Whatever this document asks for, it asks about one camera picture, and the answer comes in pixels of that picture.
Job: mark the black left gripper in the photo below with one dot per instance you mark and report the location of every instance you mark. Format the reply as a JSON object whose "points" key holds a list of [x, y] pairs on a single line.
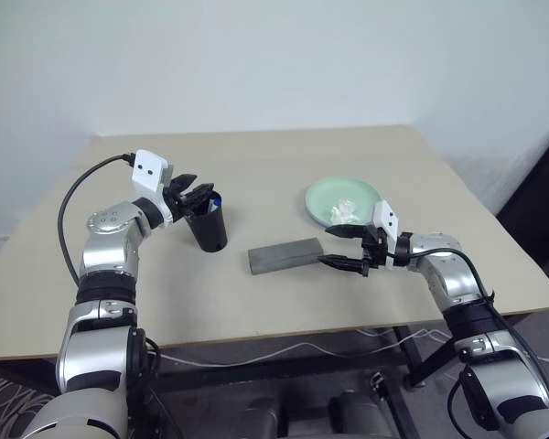
{"points": [[178, 205]]}

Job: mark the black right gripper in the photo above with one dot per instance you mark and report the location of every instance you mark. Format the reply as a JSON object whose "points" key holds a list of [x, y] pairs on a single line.
{"points": [[375, 247]]}

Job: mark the white tissue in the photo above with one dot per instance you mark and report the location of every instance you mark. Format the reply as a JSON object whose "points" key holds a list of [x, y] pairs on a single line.
{"points": [[343, 211]]}

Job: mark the green plate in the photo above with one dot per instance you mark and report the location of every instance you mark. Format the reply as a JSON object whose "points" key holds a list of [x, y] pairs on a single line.
{"points": [[329, 196]]}

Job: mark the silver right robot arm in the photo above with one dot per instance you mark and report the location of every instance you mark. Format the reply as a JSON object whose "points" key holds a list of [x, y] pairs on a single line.
{"points": [[453, 274]]}

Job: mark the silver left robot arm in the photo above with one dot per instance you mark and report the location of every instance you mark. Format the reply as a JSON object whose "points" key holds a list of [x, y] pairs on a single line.
{"points": [[105, 256]]}

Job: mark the black plastic cup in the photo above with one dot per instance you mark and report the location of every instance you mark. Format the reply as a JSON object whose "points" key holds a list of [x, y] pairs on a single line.
{"points": [[210, 233]]}

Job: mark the small black clamp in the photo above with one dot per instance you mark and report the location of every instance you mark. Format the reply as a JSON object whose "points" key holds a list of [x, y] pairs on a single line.
{"points": [[379, 383]]}

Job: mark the dark rounded shape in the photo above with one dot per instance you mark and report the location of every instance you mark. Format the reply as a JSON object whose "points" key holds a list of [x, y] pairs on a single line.
{"points": [[265, 418], [359, 414]]}

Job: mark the black partition panel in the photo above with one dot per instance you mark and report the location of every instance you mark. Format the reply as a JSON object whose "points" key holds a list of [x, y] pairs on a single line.
{"points": [[540, 201]]}

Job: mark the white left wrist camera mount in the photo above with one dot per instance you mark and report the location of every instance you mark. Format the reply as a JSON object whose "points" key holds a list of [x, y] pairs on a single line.
{"points": [[148, 169]]}

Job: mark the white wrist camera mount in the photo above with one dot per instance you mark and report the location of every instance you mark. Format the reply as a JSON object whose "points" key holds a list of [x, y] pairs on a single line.
{"points": [[148, 169], [386, 219]]}

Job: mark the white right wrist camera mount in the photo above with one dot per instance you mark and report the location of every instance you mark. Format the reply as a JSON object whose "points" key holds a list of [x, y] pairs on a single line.
{"points": [[386, 219]]}

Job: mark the black metal table frame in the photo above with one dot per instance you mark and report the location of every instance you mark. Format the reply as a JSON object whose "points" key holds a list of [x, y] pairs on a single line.
{"points": [[412, 356]]}

